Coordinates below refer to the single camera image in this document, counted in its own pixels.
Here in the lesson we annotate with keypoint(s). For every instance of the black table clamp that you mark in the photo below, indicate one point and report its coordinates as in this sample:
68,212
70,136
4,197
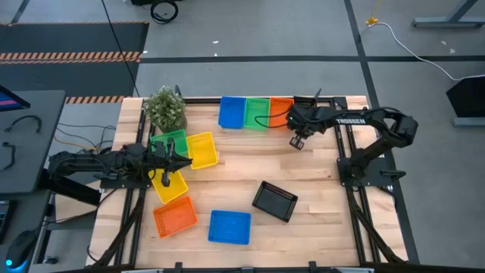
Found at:
318,95
178,92
178,267
312,267

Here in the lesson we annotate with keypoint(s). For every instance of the black aluminium table frame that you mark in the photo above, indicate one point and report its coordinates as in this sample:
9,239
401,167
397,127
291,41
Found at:
204,100

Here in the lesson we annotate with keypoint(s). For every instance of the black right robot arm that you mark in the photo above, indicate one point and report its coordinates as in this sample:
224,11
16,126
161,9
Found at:
379,121

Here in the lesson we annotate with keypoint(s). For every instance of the black desk leg beam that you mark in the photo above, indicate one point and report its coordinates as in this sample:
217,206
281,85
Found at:
72,187

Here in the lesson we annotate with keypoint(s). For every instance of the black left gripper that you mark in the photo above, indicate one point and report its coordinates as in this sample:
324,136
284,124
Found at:
166,180

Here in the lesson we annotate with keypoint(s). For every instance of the yellow plastic basket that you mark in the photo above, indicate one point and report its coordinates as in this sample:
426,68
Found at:
172,193
202,151

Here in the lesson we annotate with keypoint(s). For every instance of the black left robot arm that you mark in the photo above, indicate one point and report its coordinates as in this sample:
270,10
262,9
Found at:
76,163

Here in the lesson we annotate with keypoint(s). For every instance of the black angular floor stand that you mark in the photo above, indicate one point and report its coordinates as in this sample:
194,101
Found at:
468,98

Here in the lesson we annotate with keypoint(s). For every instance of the potted plant in striped pot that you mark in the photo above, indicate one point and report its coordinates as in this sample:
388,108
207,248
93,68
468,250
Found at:
164,108

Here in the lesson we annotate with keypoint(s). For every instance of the blue plastic basket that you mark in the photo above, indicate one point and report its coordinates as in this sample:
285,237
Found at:
229,227
232,113

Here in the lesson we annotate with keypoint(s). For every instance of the black plastic basket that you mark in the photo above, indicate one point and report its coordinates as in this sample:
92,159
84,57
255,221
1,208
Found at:
274,201
305,100

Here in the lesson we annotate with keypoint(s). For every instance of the computer monitor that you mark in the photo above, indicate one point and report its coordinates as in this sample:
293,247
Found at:
9,102

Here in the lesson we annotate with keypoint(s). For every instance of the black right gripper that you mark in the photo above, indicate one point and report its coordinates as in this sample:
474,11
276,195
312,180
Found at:
305,119

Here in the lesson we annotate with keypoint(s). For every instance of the grey desk leg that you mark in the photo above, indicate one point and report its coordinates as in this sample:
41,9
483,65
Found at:
447,22

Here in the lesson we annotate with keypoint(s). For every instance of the black keyboard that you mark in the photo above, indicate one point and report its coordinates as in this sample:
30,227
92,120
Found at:
5,223

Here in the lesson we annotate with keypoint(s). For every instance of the black computer mouse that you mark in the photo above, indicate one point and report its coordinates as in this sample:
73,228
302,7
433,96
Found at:
20,246

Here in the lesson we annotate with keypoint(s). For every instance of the orange plastic basket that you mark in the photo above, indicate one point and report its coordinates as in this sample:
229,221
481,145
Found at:
174,218
278,106

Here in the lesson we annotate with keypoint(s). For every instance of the green plastic basket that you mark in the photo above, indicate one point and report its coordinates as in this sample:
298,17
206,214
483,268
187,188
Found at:
180,142
261,104

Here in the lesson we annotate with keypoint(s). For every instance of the black desk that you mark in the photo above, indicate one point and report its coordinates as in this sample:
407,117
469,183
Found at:
38,159

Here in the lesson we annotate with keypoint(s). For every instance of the black hazard-striped floor mat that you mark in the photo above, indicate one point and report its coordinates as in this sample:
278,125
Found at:
57,38

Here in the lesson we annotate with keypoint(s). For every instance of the black caster wheel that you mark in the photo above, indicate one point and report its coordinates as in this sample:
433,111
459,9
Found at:
50,260

